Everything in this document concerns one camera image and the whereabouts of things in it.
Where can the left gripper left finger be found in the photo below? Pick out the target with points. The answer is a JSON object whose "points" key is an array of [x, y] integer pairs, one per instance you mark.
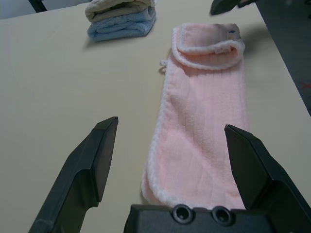
{"points": [[80, 174]]}

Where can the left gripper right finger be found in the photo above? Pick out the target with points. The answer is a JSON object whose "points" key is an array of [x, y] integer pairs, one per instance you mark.
{"points": [[262, 174]]}

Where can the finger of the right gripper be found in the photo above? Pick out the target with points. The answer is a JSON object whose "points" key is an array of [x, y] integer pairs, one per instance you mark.
{"points": [[246, 2], [223, 6]]}

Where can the pink towel with embroidery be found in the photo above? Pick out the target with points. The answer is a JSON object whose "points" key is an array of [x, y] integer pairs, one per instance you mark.
{"points": [[201, 121]]}

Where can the light blue folded towel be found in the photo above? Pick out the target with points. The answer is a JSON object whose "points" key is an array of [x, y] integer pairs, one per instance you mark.
{"points": [[116, 26]]}

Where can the beige folded towel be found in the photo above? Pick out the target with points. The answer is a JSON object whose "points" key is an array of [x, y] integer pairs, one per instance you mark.
{"points": [[109, 9]]}

